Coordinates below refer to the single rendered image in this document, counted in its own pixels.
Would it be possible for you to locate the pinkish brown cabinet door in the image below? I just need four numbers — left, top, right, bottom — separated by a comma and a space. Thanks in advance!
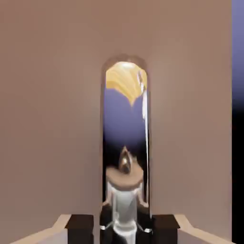
0, 0, 233, 244

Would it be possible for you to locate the shiny curved metal handle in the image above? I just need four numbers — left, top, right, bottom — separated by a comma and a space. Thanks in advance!
100, 55, 153, 244

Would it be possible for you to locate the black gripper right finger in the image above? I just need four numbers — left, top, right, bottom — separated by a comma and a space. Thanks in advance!
152, 214, 232, 244

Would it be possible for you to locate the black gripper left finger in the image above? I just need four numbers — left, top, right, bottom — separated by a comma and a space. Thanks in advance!
10, 214, 95, 244

